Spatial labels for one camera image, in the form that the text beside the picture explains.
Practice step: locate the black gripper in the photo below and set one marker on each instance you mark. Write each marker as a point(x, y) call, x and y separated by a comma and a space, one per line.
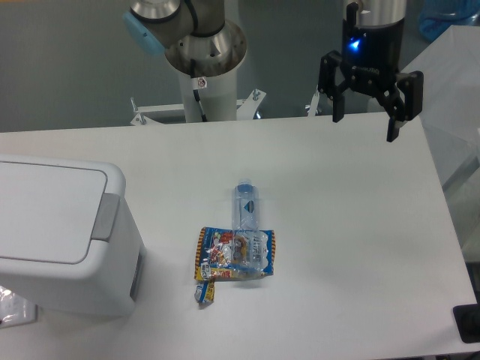
point(372, 33)

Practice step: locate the colourful snack wrapper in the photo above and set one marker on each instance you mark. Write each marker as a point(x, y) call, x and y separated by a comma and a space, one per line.
point(231, 255)

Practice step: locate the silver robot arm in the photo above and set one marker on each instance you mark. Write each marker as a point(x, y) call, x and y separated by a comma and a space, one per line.
point(206, 50)

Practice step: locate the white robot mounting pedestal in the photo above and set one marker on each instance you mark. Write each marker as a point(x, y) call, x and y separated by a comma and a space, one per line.
point(215, 99)

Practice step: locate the blue water jug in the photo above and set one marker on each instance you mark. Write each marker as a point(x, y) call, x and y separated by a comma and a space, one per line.
point(437, 16)

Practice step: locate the white trash can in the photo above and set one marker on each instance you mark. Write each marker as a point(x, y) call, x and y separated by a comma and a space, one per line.
point(68, 239)

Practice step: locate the clear plastic bottle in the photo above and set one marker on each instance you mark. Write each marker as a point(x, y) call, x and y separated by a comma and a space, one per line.
point(247, 210)

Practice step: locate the clear plastic sheet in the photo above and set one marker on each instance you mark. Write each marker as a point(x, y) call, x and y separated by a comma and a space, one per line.
point(16, 310)

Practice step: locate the black device at table edge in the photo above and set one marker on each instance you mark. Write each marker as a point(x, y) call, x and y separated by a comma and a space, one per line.
point(467, 319)

